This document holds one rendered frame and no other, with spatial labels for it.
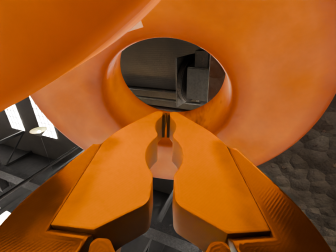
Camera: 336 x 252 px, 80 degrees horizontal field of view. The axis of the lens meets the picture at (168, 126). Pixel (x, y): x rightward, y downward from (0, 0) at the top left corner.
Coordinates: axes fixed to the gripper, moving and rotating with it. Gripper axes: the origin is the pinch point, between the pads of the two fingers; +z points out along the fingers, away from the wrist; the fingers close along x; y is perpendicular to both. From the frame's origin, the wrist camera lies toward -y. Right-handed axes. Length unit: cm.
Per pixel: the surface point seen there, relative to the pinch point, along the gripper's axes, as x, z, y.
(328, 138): 20.5, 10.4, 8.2
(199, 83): 65, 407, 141
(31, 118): -740, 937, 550
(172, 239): 19, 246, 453
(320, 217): 23.5, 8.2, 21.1
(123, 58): -165, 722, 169
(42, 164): -702, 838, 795
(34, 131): -529, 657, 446
